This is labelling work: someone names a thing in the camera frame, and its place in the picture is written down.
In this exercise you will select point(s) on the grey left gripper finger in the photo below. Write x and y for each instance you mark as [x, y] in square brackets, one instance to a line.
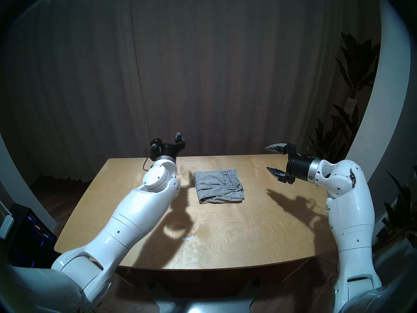
[179, 137]

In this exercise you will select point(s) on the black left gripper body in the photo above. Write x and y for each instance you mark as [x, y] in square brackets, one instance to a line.
[169, 150]

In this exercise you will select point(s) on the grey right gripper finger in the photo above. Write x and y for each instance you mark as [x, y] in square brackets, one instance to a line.
[277, 147]
[278, 174]

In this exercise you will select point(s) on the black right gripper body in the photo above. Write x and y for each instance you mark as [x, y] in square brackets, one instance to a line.
[299, 167]

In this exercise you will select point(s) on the grey pants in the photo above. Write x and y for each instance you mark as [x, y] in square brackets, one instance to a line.
[218, 186]

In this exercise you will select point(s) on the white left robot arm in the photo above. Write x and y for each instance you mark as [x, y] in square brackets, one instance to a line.
[123, 224]

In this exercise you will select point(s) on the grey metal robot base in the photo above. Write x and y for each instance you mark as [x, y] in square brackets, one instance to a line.
[202, 305]

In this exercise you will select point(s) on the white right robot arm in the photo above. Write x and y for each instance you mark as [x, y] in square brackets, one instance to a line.
[348, 211]

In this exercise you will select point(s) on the brown pleated curtain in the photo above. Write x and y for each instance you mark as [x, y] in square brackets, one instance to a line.
[195, 77]

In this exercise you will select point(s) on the white plant tag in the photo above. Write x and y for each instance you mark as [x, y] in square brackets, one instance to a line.
[350, 106]

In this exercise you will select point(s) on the small dark potted plant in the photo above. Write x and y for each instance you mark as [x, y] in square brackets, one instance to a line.
[399, 214]

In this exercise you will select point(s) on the tall dark leafy plant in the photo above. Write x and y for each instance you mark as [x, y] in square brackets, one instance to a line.
[353, 67]

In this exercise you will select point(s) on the black computer tower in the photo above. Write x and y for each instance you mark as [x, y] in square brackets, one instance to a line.
[26, 237]

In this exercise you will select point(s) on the small white box device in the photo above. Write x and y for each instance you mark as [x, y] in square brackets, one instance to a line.
[6, 227]

